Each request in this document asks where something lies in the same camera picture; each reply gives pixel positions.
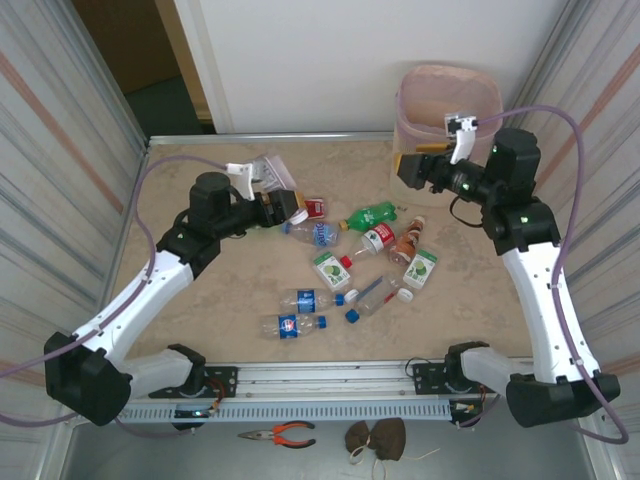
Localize aluminium table edge rail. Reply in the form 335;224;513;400
147;131;401;147

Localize clear bottle red label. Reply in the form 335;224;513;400
339;222;399;269

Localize brown coffee drink bottle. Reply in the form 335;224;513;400
387;215;427;265

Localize brown door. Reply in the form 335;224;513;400
72;0;201;96

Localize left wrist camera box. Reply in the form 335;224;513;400
225;154;296;201

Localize white bottle green lime label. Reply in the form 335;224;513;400
397;248;440;305
312;250;360;304

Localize clear cola bottle blue cap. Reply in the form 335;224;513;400
259;313;328;341

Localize beige ribbed waste bin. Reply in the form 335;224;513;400
389;63;504;209

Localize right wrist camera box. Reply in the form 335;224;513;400
443;113;480;165

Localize orange handled pliers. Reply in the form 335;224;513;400
237;421;317;449

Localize green plastic bottle yellow cap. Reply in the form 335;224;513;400
338;200;399;234

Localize brown cloth bag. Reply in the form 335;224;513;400
344;417;407;461

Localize clear striped bottle blue cap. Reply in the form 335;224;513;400
344;273;404;324

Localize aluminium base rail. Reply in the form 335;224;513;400
107;355;599;399

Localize beige string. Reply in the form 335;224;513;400
348;434;441;476

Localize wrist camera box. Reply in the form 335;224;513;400
443;113;480;165
225;154;296;201

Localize grey metal shelf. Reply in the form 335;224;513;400
59;397;614;480

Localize clear bottle blue wave label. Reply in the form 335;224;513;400
279;221;346;250

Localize grey slotted cable duct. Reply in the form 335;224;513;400
122;401;454;425

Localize aluminium frame post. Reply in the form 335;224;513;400
497;0;597;149
47;0;151;151

